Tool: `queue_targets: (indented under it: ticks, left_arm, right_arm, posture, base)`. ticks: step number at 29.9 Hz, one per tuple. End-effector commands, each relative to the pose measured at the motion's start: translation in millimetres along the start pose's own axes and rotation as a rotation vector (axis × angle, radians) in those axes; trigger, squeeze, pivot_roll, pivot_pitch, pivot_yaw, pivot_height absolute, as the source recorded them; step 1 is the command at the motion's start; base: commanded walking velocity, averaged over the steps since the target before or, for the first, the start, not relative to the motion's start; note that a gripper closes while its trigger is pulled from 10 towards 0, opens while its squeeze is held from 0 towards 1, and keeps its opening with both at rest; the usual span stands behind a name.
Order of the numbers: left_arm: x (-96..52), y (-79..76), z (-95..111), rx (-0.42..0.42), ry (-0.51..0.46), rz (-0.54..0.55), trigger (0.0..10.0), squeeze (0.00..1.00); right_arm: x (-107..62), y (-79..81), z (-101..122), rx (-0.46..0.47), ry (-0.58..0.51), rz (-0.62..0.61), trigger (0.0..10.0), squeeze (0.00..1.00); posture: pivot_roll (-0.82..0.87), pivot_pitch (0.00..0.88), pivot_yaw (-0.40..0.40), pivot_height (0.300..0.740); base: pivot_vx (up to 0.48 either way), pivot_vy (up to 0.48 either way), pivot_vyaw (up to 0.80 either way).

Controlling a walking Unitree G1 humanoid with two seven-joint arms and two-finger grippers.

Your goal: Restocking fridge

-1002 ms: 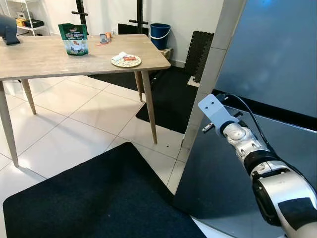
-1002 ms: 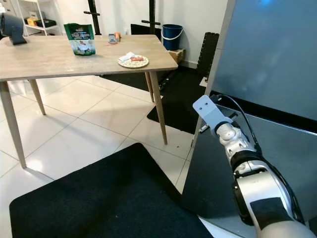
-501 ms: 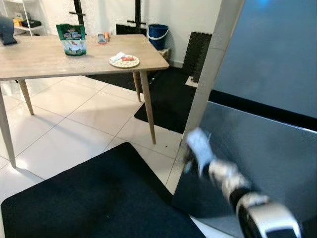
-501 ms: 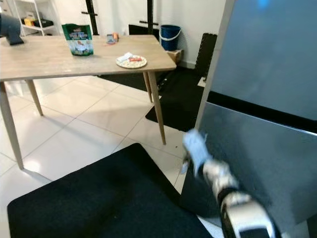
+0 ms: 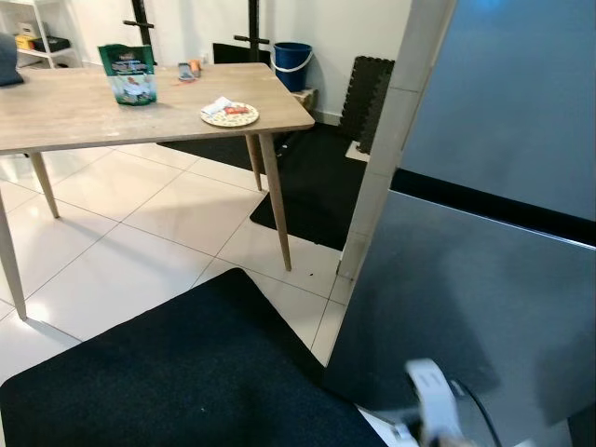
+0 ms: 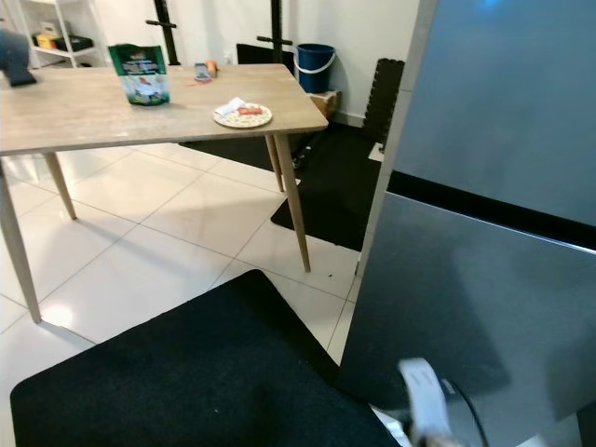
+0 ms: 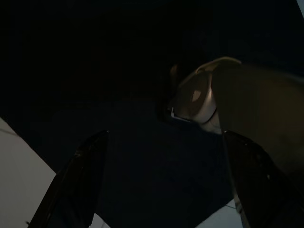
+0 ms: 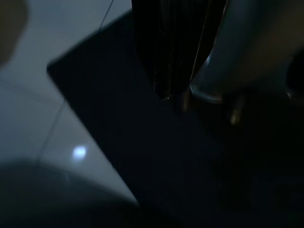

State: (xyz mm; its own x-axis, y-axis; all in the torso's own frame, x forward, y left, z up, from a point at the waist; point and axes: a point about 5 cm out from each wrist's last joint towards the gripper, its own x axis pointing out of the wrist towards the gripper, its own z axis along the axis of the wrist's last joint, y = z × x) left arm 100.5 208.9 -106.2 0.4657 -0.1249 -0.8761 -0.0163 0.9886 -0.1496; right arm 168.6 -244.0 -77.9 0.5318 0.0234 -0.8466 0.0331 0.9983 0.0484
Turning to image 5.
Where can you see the orange packet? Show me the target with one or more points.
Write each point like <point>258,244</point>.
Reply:
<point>236,112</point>

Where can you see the white shelf unit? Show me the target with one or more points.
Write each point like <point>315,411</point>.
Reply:
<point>42,33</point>

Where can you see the green standing pouch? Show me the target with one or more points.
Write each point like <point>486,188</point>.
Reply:
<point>128,79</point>

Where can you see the patterned round plate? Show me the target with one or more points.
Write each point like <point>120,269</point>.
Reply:
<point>228,120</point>

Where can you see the blue bucket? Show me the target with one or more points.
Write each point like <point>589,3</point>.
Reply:
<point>291,67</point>

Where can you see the grey fridge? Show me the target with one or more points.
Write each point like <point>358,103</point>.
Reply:
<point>494,279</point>

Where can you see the black stand pole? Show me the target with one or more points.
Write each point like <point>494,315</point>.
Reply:
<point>252,28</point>
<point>142,23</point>

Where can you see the black box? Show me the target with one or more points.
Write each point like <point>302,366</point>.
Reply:
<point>233,54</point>

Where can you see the small can with orange item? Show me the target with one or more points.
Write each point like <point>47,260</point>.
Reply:
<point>189,71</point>

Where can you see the black foam floor mat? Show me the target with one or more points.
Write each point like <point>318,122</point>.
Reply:
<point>317,186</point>

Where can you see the light wooden table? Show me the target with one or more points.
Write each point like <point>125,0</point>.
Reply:
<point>93,116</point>

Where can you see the white packet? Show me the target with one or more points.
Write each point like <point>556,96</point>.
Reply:
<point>217,104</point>

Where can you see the upright black foam mat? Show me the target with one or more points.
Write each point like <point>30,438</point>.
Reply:
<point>368,98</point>

